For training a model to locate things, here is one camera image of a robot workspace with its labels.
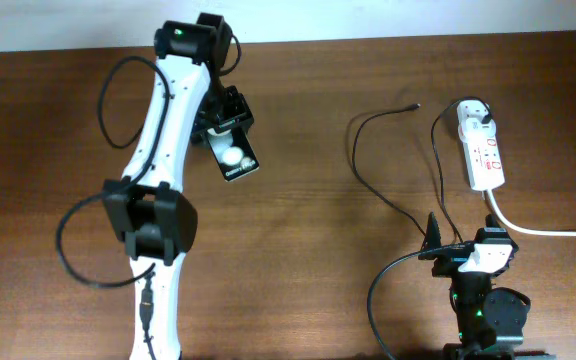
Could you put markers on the white power strip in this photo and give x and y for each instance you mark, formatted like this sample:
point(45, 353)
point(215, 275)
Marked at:
point(483, 160)

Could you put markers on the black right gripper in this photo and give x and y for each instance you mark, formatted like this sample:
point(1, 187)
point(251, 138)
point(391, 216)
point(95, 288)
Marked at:
point(449, 260)

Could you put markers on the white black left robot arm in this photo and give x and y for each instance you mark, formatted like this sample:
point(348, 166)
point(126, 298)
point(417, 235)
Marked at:
point(146, 207)

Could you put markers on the black smartphone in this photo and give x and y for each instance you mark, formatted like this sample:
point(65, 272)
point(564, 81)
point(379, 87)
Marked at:
point(233, 153)

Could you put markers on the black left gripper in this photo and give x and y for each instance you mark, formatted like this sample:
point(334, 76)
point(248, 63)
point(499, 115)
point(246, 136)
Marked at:
point(239, 113)

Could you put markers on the white charger adapter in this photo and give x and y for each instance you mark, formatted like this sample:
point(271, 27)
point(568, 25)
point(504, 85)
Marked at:
point(472, 129)

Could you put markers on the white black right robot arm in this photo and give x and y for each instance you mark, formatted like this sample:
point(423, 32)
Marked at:
point(490, 319)

